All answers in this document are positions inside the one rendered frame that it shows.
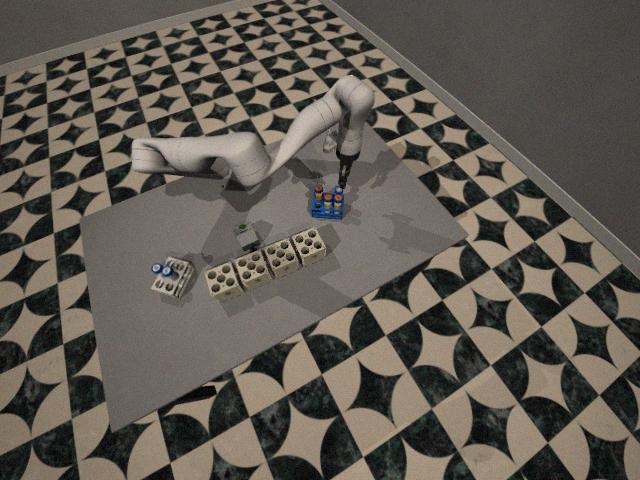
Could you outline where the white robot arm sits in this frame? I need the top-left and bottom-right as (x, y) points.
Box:
(132, 75), (375, 186)

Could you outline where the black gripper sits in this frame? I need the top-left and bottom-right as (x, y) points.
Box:
(336, 149), (360, 189)

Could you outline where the blue sample tube rack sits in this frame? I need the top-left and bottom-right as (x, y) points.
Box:
(312, 192), (344, 220)

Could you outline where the conical centrifuge tube with yellow liquid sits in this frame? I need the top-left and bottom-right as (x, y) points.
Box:
(324, 193), (332, 213)
(334, 194), (343, 214)

